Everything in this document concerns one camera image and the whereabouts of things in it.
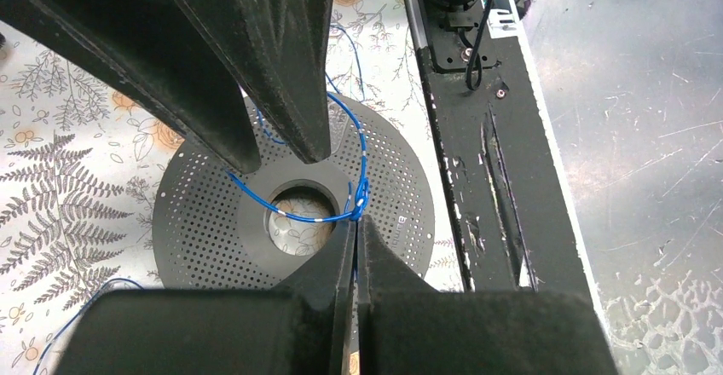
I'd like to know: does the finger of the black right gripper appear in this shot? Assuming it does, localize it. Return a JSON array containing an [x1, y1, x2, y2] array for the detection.
[[1, 0, 261, 173], [173, 0, 333, 164]]

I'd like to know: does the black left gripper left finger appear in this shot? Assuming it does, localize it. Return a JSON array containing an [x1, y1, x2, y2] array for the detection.
[[55, 222, 357, 374]]

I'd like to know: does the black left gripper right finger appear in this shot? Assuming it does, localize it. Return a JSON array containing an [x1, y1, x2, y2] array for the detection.
[[356, 216, 617, 374]]

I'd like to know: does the blue cable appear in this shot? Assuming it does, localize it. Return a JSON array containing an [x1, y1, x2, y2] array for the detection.
[[32, 22, 372, 375]]

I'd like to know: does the grey perforated spool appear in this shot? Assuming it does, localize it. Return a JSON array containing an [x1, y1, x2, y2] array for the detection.
[[152, 95, 435, 289]]

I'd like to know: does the floral table mat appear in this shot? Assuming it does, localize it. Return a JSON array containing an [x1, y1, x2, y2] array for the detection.
[[1, 0, 463, 374]]

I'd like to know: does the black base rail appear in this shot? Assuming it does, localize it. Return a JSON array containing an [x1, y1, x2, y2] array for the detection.
[[405, 0, 592, 297]]

